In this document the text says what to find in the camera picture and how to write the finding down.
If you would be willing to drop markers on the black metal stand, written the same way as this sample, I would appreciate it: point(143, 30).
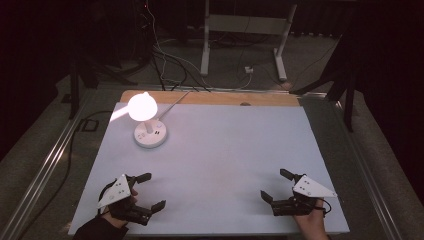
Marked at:
point(74, 96)
point(349, 106)

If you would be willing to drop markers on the white round desk lamp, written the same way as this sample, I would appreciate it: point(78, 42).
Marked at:
point(143, 106)

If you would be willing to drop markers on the aluminium rail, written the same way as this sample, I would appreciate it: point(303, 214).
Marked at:
point(368, 176)
point(43, 173)

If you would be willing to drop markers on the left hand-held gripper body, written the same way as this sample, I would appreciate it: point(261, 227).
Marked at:
point(115, 193)

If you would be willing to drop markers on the white power adapter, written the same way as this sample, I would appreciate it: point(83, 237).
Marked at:
point(249, 70)

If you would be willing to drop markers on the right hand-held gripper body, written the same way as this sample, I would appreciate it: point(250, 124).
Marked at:
point(311, 188)

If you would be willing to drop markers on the wooden board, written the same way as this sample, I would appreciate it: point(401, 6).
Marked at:
point(216, 98)

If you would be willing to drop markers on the white metal desk frame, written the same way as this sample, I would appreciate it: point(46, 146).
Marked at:
point(246, 25)

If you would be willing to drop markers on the person's right hand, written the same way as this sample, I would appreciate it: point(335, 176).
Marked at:
point(311, 225)

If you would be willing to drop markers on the person's left hand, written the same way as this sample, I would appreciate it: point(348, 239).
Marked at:
point(115, 222)

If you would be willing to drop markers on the white table mat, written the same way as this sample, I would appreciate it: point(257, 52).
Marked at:
point(216, 160)

